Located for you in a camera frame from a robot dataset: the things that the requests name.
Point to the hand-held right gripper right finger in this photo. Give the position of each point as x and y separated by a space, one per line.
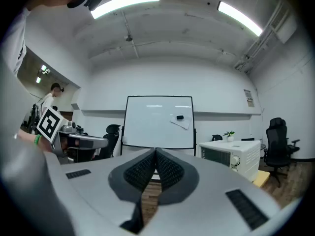
211 185

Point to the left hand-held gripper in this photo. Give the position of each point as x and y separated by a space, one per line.
49 124

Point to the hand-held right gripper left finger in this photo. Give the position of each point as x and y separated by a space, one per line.
98 181

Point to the person's left forearm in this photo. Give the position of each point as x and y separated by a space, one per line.
28 138

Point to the white toaster oven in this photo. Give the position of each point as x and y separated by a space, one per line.
246 154

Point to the low wooden table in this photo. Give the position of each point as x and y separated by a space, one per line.
261 178

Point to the small green potted plant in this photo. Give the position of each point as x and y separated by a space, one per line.
229 134

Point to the green wristband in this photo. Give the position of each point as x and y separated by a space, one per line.
37 139

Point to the black-framed whiteboard on stand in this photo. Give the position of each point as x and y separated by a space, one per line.
152 122

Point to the round dark marble table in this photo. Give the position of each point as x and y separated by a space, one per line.
262 146

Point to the white paper sheets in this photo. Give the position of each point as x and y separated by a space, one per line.
182 124

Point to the black whiteboard eraser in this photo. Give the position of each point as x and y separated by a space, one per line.
180 117

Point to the black high-back office chair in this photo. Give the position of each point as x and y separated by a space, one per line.
278 144

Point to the person's white shirt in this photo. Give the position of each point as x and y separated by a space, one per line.
17 40

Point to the long ceiling light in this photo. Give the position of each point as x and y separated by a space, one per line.
240 17
125 4

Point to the white ceiling air conditioner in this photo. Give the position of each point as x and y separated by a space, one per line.
284 21

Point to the wall poster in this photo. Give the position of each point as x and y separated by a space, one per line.
249 97

